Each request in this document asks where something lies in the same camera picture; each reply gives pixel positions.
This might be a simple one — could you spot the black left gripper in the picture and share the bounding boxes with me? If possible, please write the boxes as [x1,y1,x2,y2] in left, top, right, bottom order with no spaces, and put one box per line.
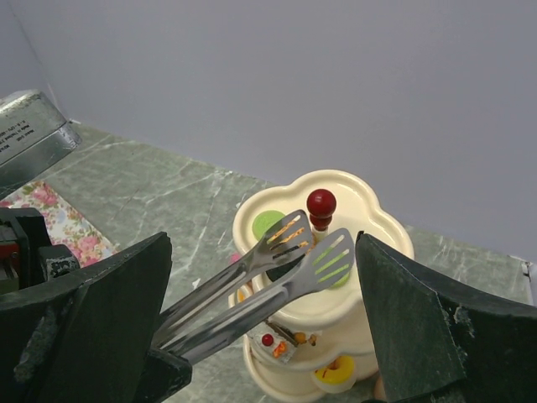
[1,207,80,294]

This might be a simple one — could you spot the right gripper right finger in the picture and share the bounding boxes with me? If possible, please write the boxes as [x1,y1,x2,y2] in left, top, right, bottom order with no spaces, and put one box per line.
[355,232,536,402]

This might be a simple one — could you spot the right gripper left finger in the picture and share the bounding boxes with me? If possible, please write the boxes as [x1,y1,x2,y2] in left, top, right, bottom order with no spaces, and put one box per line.
[1,232,192,402]

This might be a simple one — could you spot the orange toy tart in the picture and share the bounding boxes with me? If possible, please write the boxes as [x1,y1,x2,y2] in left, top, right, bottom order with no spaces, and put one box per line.
[235,285,253,304]

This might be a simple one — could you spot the white toy cake slice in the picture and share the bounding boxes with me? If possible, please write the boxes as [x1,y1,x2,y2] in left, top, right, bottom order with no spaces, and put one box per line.
[247,320,298,365]

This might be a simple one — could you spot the metal fork tongs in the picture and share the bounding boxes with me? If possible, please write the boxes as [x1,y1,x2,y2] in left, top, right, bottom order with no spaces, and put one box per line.
[150,209,357,365]

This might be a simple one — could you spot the black sandwich cookie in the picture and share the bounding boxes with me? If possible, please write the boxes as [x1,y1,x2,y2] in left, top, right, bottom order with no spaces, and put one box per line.
[266,257,303,282]

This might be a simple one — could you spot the floral serving tray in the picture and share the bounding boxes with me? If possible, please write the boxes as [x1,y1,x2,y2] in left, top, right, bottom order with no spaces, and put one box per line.
[1,181,117,267]

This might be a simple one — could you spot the yellow toy tart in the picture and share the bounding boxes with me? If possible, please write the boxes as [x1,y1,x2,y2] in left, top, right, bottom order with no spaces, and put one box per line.
[310,355,357,394]

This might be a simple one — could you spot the cream three-tier cake stand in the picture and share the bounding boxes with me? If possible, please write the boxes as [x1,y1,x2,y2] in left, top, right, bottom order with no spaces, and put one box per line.
[232,170,414,402]

